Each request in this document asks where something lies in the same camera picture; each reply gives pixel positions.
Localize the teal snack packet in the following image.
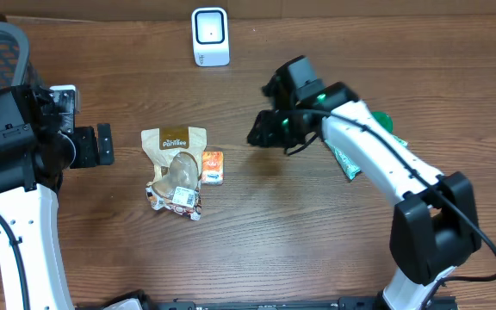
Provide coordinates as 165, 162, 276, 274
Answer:
325, 139, 361, 181

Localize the orange snack packet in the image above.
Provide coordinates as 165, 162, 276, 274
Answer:
201, 151, 224, 185

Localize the beige granola bag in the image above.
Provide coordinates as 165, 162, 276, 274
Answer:
141, 127, 207, 221

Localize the green lid jar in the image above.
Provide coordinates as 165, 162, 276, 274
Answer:
371, 111, 394, 133

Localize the small teal white box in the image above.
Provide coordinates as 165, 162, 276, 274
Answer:
394, 136, 408, 148

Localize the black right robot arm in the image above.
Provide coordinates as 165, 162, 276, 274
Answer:
247, 56, 481, 309

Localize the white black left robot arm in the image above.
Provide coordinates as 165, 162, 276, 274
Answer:
0, 84, 115, 309

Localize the white barcode scanner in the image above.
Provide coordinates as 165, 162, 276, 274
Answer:
191, 7, 230, 67

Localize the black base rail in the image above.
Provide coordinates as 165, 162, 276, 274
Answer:
75, 290, 388, 310

